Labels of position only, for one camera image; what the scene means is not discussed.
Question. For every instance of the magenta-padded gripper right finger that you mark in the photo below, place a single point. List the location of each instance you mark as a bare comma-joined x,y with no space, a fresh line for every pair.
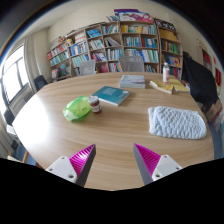
163,165

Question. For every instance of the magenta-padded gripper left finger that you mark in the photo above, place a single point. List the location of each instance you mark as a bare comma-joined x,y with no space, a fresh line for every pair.
63,166

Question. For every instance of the white knitted towel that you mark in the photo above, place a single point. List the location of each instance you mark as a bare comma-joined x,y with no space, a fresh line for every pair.
176,122

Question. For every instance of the green plastic bag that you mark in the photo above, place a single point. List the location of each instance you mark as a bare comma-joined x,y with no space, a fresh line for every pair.
76,108

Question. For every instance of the small jar with white lid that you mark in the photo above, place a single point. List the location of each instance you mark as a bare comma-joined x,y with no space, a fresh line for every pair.
95,105

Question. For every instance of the cardboard box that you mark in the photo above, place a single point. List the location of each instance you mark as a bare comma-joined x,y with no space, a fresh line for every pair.
214,111

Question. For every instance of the open yellow book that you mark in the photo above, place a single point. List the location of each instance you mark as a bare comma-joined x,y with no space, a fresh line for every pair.
160,86

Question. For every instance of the closed yellow book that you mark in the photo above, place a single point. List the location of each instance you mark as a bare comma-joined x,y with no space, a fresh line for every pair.
180,86

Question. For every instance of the teal book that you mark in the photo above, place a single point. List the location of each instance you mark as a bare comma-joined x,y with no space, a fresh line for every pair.
110,94

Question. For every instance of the black office chair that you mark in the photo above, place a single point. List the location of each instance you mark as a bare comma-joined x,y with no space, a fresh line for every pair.
40,82

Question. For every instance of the grey book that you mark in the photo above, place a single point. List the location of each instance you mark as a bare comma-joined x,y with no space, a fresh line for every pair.
132,81

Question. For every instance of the clear bottle with red label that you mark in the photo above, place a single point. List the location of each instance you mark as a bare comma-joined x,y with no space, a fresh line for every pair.
166,72

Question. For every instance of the black cloth cover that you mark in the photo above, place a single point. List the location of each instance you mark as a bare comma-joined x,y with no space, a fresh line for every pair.
200,80

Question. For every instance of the window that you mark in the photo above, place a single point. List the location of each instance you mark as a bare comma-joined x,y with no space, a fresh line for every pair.
13,78

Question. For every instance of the grey mesh chair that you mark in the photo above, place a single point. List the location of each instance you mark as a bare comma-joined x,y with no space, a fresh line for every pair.
87,67
132,64

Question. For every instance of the red banner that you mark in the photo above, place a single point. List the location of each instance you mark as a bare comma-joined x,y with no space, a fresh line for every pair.
218,76

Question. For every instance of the wooden bookshelf with books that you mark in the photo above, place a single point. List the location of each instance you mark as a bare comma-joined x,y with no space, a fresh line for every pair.
133,40

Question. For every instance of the small wooden wall shelf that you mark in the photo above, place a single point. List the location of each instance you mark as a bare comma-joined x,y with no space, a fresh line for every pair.
206,58

